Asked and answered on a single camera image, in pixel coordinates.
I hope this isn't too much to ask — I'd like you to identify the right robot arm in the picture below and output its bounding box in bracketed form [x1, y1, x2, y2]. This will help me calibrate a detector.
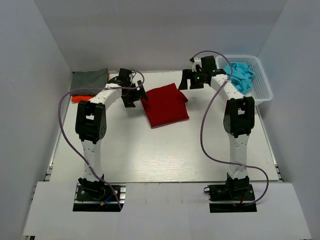
[178, 55, 255, 181]

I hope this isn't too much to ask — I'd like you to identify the folded grey t shirt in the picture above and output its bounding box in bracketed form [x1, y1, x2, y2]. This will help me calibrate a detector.
[70, 68, 109, 96]

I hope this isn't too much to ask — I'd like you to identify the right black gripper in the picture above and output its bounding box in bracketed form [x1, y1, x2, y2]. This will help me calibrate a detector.
[178, 69, 206, 90]

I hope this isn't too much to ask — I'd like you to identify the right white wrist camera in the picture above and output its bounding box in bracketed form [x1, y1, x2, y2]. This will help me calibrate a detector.
[189, 57, 202, 72]

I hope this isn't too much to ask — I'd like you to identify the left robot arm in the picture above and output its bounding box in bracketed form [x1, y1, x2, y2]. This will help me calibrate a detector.
[75, 68, 148, 182]

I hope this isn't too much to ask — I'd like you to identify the white plastic basket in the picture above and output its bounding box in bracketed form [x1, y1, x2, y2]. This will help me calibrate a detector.
[215, 55, 273, 105]

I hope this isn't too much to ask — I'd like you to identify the crumpled cyan t shirt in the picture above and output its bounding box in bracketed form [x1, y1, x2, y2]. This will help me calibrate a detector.
[223, 62, 256, 95]

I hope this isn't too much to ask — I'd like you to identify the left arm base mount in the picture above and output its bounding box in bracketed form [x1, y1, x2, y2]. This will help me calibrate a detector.
[72, 178, 126, 213]

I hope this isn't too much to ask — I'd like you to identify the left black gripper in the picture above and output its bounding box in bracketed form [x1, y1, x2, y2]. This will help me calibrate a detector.
[122, 80, 149, 108]

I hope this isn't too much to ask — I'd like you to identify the red t shirt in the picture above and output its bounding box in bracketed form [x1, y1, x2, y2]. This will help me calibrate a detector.
[141, 83, 190, 128]

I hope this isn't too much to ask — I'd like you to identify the folded orange t shirt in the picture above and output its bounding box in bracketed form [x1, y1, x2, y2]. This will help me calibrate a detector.
[71, 95, 94, 103]

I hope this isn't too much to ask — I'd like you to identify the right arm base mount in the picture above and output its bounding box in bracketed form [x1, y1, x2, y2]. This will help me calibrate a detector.
[203, 175, 257, 214]

